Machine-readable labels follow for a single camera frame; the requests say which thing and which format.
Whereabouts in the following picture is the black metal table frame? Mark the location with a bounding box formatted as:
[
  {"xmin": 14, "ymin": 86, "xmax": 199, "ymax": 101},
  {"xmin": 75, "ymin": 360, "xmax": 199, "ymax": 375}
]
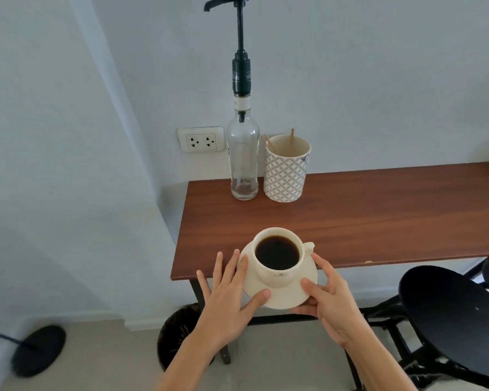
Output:
[{"xmin": 189, "ymin": 258, "xmax": 488, "ymax": 391}]

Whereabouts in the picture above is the white saucer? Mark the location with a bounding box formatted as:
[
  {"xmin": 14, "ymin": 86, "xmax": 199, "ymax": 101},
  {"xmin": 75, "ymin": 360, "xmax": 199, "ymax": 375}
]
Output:
[{"xmin": 238, "ymin": 239, "xmax": 318, "ymax": 311}]

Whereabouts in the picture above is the brown wooden table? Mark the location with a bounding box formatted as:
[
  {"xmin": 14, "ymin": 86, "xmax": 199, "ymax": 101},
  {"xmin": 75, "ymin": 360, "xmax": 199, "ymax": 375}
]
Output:
[{"xmin": 170, "ymin": 160, "xmax": 489, "ymax": 281}]

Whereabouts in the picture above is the black trash bin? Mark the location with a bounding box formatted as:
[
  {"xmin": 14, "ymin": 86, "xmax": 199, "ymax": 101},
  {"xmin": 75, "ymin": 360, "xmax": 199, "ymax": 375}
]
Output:
[{"xmin": 156, "ymin": 303, "xmax": 217, "ymax": 372}]

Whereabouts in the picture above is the person's right hand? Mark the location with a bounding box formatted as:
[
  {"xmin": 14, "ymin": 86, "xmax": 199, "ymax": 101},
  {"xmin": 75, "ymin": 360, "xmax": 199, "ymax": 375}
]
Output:
[{"xmin": 290, "ymin": 252, "xmax": 369, "ymax": 349}]

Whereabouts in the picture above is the person's left hand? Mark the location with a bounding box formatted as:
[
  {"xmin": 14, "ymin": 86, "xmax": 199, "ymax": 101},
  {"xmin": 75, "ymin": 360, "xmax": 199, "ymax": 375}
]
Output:
[{"xmin": 191, "ymin": 249, "xmax": 272, "ymax": 355}]

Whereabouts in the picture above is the black round stand base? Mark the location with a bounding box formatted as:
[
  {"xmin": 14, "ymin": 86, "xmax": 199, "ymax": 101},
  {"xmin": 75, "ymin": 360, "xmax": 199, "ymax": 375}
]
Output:
[{"xmin": 0, "ymin": 313, "xmax": 67, "ymax": 379}]

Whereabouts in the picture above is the glass syrup bottle black pump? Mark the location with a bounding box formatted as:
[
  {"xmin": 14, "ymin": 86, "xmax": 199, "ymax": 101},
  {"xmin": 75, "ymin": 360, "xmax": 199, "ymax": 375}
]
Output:
[{"xmin": 203, "ymin": 0, "xmax": 261, "ymax": 201}]

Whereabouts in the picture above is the white wall socket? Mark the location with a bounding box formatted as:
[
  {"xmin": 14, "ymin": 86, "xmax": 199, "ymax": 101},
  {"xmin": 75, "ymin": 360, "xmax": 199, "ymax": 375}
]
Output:
[{"xmin": 176, "ymin": 125, "xmax": 225, "ymax": 154}]

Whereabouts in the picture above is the white patterned stirrer holder cup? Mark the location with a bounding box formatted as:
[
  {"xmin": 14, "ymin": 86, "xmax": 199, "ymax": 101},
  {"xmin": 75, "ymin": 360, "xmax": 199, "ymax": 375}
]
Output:
[{"xmin": 262, "ymin": 134, "xmax": 312, "ymax": 203}]

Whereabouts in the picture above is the white cup of coffee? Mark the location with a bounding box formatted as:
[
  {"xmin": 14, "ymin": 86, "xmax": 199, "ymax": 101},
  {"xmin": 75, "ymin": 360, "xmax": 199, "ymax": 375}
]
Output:
[{"xmin": 252, "ymin": 226, "xmax": 315, "ymax": 289}]

